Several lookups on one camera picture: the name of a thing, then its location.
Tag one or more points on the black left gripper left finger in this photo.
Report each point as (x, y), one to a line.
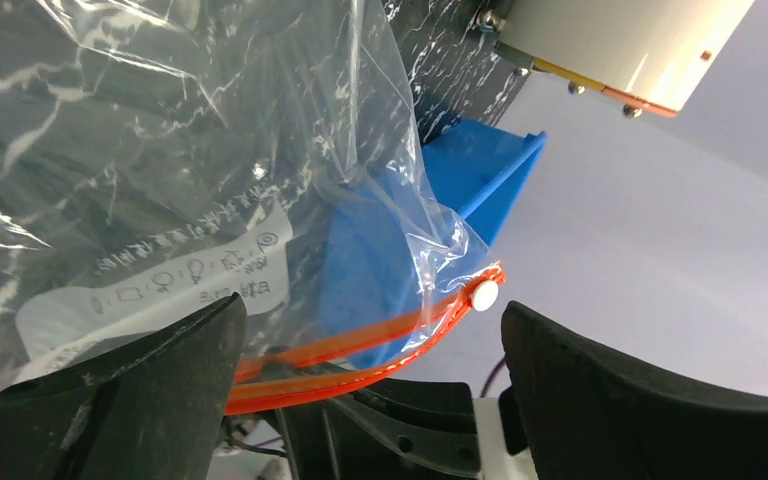
(150, 409)

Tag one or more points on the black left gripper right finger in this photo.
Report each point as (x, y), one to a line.
(589, 411)

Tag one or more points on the clear zip top bag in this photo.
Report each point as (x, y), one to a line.
(158, 156)

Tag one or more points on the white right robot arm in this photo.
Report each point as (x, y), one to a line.
(395, 429)

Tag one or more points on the blue plastic bin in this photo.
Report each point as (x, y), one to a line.
(463, 172)

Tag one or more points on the white round drawer cabinet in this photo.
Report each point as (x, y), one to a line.
(648, 55)

